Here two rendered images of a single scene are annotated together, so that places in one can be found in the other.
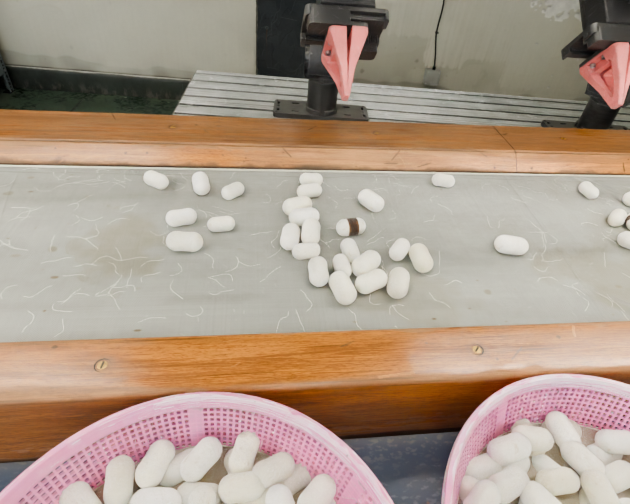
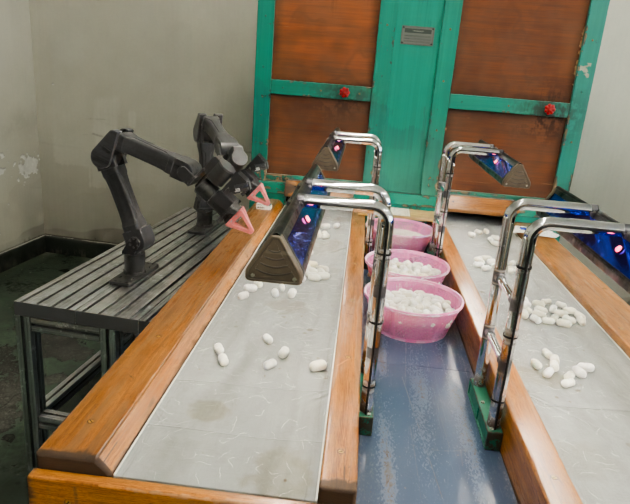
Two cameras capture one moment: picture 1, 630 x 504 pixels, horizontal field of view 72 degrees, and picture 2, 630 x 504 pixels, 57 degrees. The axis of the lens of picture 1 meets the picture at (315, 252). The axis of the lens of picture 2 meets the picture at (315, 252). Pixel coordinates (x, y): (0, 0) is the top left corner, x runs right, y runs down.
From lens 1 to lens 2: 1.55 m
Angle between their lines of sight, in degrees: 68
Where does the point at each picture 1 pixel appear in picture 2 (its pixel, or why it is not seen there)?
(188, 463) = not seen: hidden behind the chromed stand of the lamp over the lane
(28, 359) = (348, 308)
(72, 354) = (347, 303)
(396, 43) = not seen: outside the picture
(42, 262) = (292, 318)
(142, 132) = (203, 290)
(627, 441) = not seen: hidden behind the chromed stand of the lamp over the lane
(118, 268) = (299, 307)
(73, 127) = (189, 303)
